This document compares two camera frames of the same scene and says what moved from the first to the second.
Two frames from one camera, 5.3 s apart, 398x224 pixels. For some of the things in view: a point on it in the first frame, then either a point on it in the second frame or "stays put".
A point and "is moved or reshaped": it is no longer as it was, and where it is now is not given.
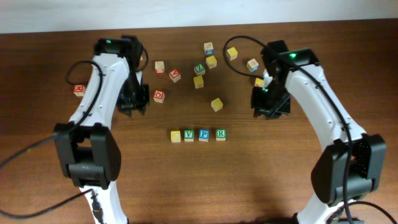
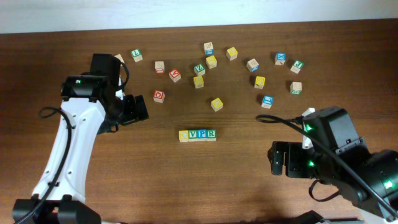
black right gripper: x=270 y=109 to x=289 y=158
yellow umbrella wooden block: x=216 y=104 stays put
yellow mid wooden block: x=211 y=61 stays put
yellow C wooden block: x=175 y=136 to x=183 y=135
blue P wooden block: x=204 y=135 stays put
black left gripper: x=133 y=104 to x=137 y=108
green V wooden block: x=189 y=135 is moved or reshaped
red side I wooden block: x=159 y=67 stays put
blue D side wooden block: x=252 y=65 stays put
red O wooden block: x=158 y=96 stays put
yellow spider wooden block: x=198 y=81 stays put
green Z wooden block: x=199 y=70 stays put
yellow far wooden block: x=232 y=53 stays put
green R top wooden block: x=221 y=135 to x=211 y=135
